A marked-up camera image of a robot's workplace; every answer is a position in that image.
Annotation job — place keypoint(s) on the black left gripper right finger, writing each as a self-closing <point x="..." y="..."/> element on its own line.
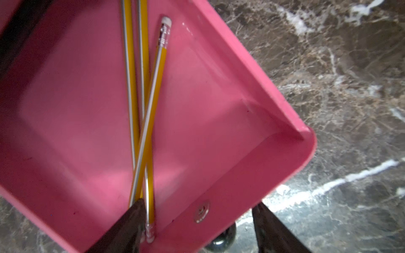
<point x="272" y="235"/>

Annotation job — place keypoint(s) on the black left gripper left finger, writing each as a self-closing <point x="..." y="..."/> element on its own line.
<point x="125" y="235"/>

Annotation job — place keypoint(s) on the pink bottom drawer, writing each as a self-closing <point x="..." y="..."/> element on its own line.
<point x="224" y="135"/>

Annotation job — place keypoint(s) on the yellow pencil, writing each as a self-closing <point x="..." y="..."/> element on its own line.
<point x="144" y="147"/>
<point x="128" y="38"/>
<point x="145" y="88"/>

